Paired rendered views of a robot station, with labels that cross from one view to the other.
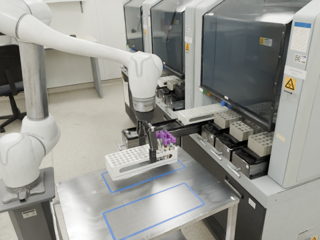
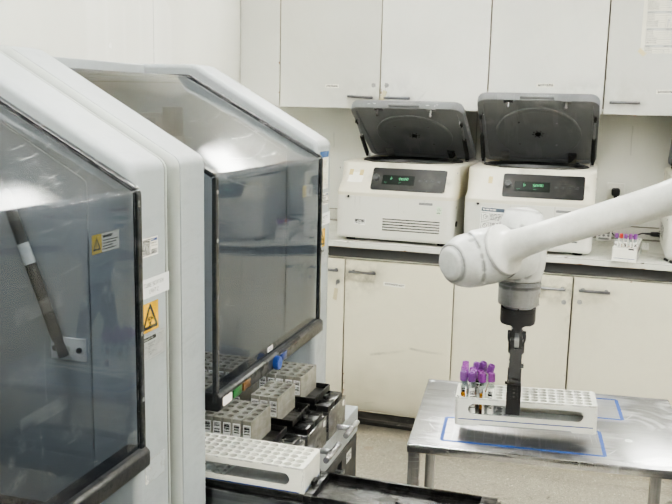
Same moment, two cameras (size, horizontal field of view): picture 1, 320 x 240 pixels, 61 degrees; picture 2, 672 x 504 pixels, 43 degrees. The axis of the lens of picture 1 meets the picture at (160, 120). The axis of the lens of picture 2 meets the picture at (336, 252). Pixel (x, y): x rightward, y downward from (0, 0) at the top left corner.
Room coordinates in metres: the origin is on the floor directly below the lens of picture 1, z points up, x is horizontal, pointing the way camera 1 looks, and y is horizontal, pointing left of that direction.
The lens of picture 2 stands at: (2.64, 0.84, 1.54)
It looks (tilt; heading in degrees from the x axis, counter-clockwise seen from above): 10 degrees down; 218
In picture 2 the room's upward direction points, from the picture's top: 1 degrees clockwise
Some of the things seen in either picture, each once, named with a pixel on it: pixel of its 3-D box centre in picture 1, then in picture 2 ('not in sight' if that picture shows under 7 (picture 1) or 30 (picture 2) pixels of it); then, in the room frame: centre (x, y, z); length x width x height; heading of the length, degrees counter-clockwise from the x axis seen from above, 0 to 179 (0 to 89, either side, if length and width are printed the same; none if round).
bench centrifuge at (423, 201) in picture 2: not in sight; (411, 168); (-0.85, -1.40, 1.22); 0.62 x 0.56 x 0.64; 18
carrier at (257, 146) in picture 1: (257, 146); (304, 382); (1.08, -0.45, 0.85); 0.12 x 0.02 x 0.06; 19
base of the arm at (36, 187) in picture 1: (24, 184); not in sight; (1.03, 0.66, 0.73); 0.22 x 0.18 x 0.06; 20
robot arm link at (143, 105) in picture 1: (144, 102); (519, 293); (0.98, 0.06, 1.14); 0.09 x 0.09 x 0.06
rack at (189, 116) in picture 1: (203, 114); (240, 462); (1.50, -0.26, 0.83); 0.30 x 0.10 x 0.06; 110
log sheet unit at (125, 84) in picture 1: (125, 92); not in sight; (3.12, 0.41, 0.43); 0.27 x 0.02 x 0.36; 20
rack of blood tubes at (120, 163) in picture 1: (142, 158); (524, 407); (0.97, 0.08, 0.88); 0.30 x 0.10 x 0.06; 116
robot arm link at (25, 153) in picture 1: (17, 156); not in sight; (1.06, 0.66, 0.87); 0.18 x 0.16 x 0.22; 170
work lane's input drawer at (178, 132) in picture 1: (176, 128); (327, 503); (1.44, -0.10, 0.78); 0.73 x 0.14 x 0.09; 110
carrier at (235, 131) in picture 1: (237, 132); (282, 402); (1.23, -0.40, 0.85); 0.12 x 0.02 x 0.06; 20
